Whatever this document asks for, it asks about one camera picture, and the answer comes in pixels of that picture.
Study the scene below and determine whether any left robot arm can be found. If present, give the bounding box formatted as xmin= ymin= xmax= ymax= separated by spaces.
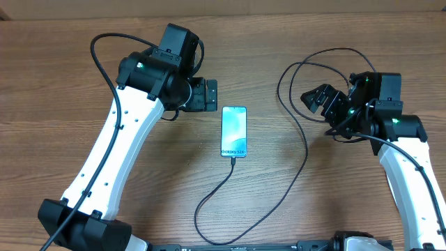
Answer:
xmin=38 ymin=24 xmax=217 ymax=251

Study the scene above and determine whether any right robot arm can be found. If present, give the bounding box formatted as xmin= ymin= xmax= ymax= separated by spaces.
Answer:
xmin=300 ymin=72 xmax=445 ymax=250

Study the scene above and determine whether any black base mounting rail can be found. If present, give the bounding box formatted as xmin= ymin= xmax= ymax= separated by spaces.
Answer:
xmin=139 ymin=230 xmax=394 ymax=251

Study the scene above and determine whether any black USB charging cable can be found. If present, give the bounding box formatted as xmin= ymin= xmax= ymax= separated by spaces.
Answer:
xmin=193 ymin=47 xmax=378 ymax=246

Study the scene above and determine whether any Samsung Galaxy smartphone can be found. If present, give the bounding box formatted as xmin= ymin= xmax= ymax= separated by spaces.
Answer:
xmin=220 ymin=106 xmax=247 ymax=158

